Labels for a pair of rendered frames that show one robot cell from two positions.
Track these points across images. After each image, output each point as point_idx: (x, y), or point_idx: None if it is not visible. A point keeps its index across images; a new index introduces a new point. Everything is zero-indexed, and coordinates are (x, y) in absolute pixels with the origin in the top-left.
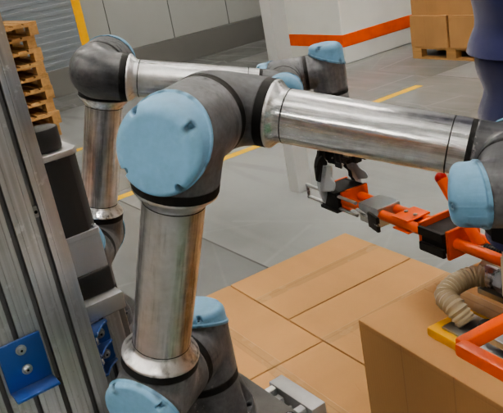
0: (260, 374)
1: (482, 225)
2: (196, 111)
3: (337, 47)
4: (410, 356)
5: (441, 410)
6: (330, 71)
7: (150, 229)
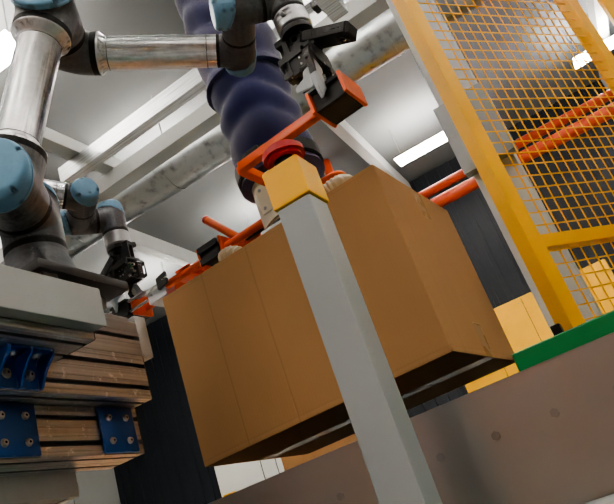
0: None
1: (230, 8)
2: None
3: (119, 202)
4: (209, 271)
5: (242, 290)
6: (115, 213)
7: (24, 41)
